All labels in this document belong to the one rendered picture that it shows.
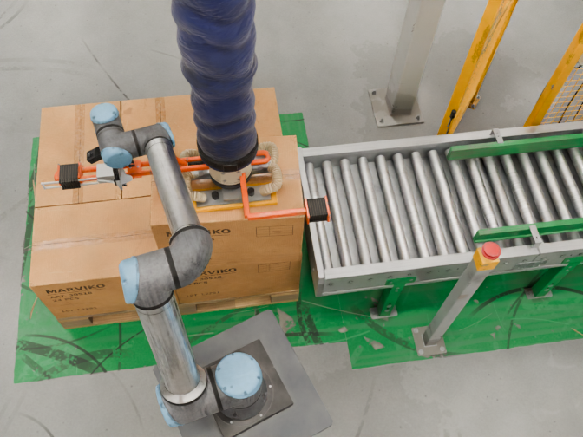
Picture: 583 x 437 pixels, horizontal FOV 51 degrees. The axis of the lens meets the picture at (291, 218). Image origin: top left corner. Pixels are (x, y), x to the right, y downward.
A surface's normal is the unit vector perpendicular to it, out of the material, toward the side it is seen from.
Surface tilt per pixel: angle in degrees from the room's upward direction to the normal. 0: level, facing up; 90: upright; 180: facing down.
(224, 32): 75
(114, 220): 0
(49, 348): 0
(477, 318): 0
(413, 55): 90
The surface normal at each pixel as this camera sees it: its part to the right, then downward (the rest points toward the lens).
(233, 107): 0.43, 0.67
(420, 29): 0.12, 0.87
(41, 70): 0.03, -0.49
